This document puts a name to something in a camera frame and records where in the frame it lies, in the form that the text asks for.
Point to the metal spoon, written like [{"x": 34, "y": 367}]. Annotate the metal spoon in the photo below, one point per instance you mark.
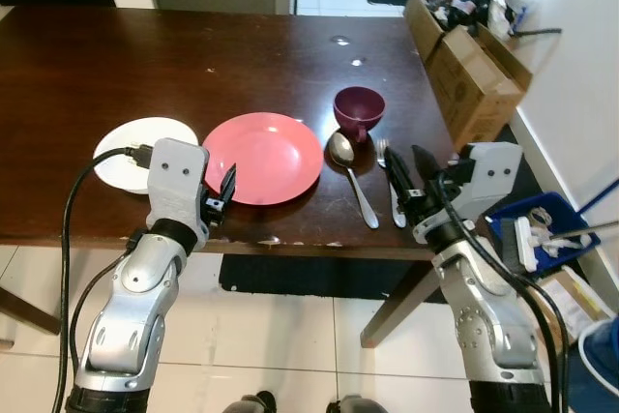
[{"x": 340, "y": 148}]

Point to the purple cup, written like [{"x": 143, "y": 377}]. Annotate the purple cup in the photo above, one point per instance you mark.
[{"x": 358, "y": 108}]

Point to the small cardboard box with label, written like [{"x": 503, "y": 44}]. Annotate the small cardboard box with label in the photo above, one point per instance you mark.
[{"x": 575, "y": 307}]

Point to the black robot foot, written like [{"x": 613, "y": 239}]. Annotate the black robot foot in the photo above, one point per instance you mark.
[
  {"x": 251, "y": 403},
  {"x": 353, "y": 404}
]

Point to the black floor mat under table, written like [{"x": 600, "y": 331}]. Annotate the black floor mat under table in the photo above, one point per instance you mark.
[{"x": 309, "y": 278}]

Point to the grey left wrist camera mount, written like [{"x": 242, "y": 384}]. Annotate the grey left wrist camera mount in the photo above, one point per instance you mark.
[{"x": 174, "y": 181}]

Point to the black robot left foot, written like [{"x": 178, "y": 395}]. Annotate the black robot left foot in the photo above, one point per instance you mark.
[{"x": 251, "y": 403}]

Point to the black robot right foot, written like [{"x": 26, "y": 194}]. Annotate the black robot right foot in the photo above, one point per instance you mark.
[{"x": 353, "y": 404}]

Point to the blue dustpan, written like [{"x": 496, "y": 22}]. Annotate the blue dustpan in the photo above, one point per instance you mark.
[{"x": 508, "y": 229}]

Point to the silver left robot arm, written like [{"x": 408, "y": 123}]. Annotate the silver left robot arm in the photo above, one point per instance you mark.
[{"x": 135, "y": 316}]

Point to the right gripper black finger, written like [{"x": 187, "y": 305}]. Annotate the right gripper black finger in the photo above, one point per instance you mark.
[
  {"x": 428, "y": 169},
  {"x": 398, "y": 186}
]

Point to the blue bucket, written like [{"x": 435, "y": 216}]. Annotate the blue bucket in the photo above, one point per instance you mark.
[{"x": 600, "y": 374}]

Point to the metal fork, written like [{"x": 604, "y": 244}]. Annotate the metal fork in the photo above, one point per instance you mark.
[{"x": 397, "y": 212}]

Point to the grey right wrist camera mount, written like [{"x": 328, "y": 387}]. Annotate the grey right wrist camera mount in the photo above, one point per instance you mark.
[{"x": 484, "y": 176}]

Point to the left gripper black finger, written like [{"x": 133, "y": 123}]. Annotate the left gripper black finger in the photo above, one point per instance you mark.
[
  {"x": 232, "y": 183},
  {"x": 223, "y": 192}
]

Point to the dark wooden table leg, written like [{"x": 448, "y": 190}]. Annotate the dark wooden table leg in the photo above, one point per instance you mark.
[{"x": 392, "y": 311}]

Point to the large brown cardboard box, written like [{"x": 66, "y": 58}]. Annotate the large brown cardboard box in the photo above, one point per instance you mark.
[{"x": 474, "y": 84}]

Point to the white hand brush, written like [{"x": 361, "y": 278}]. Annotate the white hand brush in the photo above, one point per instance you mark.
[{"x": 527, "y": 244}]

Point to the large pink plate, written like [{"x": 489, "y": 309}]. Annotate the large pink plate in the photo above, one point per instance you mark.
[{"x": 271, "y": 157}]

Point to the small white plate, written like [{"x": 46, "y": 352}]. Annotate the small white plate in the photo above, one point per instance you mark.
[{"x": 126, "y": 137}]

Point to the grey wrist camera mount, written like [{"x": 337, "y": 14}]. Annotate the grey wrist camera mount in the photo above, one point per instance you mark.
[
  {"x": 174, "y": 181},
  {"x": 484, "y": 176}
]

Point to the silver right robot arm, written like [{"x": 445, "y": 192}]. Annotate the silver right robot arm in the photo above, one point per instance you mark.
[{"x": 488, "y": 326}]

